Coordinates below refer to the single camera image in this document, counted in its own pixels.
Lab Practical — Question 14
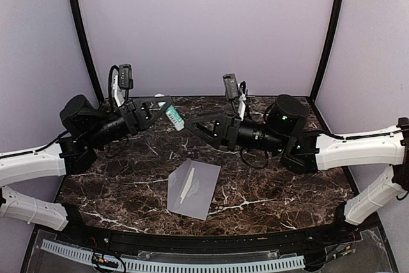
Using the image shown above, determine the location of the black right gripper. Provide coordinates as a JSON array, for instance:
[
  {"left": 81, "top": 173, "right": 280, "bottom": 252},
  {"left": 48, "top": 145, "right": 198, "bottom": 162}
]
[{"left": 183, "top": 109, "right": 288, "bottom": 154}]

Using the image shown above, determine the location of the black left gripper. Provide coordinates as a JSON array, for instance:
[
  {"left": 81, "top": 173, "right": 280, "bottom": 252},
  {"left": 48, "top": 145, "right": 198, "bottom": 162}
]
[{"left": 85, "top": 95, "right": 174, "bottom": 149}]

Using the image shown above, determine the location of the small white-capped glue bottle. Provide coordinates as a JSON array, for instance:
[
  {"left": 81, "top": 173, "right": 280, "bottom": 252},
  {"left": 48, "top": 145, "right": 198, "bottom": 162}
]
[{"left": 165, "top": 105, "right": 185, "bottom": 131}]

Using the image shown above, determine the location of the grey paper envelope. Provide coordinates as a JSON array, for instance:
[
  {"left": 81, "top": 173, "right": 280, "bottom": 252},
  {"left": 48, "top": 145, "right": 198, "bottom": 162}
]
[{"left": 167, "top": 159, "right": 221, "bottom": 221}]

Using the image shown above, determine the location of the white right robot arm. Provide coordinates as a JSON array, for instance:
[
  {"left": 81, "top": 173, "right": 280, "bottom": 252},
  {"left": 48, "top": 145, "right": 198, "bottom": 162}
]
[{"left": 185, "top": 95, "right": 408, "bottom": 244}]

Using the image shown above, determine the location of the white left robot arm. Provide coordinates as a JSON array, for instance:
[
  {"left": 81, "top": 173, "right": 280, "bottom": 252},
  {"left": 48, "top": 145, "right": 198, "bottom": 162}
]
[{"left": 1, "top": 95, "right": 173, "bottom": 245}]

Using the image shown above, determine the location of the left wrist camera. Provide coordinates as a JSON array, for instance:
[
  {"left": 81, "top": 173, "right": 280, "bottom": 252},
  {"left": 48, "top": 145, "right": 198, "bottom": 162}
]
[{"left": 108, "top": 64, "right": 134, "bottom": 110}]

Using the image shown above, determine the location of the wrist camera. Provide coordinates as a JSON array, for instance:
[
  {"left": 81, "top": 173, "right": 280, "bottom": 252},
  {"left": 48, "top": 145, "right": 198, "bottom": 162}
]
[
  {"left": 108, "top": 64, "right": 134, "bottom": 110},
  {"left": 223, "top": 74, "right": 247, "bottom": 120}
]

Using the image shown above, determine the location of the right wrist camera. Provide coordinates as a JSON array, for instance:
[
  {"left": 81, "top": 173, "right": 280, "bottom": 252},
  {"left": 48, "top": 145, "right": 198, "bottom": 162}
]
[{"left": 223, "top": 74, "right": 247, "bottom": 120}]

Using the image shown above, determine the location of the white slotted cable duct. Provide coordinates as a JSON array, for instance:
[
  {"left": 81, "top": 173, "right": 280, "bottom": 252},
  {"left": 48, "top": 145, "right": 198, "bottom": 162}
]
[{"left": 40, "top": 239, "right": 305, "bottom": 272}]

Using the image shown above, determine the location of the black front rail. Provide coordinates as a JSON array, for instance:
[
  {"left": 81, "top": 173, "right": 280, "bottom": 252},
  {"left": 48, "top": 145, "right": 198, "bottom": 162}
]
[{"left": 35, "top": 215, "right": 362, "bottom": 258}]

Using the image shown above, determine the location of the black left frame post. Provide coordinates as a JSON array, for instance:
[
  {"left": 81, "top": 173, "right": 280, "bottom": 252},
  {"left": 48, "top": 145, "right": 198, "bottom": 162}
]
[{"left": 69, "top": 0, "right": 105, "bottom": 103}]

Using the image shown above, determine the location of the black frame corner post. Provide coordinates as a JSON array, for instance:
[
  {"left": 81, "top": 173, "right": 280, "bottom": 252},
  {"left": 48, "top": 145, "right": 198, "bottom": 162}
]
[{"left": 309, "top": 0, "right": 343, "bottom": 105}]

